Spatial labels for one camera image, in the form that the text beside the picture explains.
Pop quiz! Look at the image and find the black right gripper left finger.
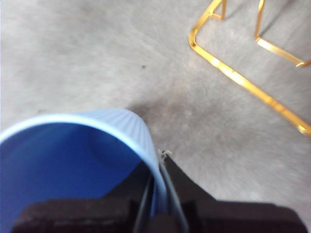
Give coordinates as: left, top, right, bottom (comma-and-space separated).
11, 163, 156, 233

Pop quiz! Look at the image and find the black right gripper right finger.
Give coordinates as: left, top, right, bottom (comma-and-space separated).
160, 151, 306, 233

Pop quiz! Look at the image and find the blue ribbed plastic cup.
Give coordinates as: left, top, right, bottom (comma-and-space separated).
0, 108, 164, 233

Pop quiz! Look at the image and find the gold wire cup rack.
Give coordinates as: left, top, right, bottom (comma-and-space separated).
188, 0, 311, 136

